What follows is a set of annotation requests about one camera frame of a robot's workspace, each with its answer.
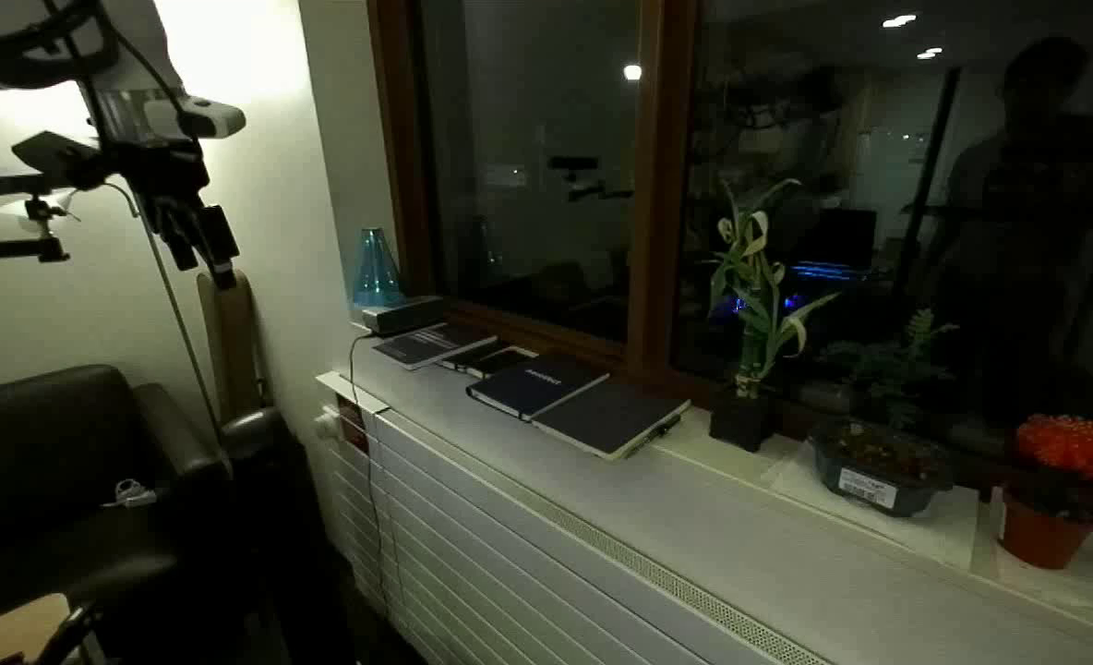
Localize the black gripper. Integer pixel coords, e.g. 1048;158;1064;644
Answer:
99;128;244;294

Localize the black book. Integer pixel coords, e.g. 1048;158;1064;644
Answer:
375;327;455;372

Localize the tall wooden upright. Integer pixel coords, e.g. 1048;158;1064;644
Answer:
196;270;269;421

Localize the blue humidifier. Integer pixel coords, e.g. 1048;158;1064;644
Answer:
346;225;410;315

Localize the grey box device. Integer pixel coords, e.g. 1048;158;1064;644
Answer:
357;293;455;340

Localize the red label tag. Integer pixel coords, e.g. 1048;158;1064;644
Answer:
333;396;377;457

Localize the small white object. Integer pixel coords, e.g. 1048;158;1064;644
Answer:
105;474;163;512

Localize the black leather sofa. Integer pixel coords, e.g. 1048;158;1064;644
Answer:
0;361;329;665

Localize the black curved bar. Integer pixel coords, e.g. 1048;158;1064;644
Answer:
29;598;111;665

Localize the light wooden board piece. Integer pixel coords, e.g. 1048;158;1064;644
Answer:
0;591;78;665

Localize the black notebook with elastic band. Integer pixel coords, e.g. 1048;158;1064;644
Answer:
530;378;696;465

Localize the bamboo plant in black pot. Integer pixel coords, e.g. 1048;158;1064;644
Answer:
707;174;844;453

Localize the green plant in labelled bowl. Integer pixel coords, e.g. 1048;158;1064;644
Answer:
812;307;965;522

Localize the orange flower in terracotta pot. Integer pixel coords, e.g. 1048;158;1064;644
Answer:
995;411;1093;573

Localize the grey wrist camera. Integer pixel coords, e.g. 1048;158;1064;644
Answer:
175;97;250;139

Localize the thin power cable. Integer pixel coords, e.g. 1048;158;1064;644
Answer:
343;320;389;416

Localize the black camera stand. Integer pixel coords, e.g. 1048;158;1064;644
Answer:
0;124;117;270

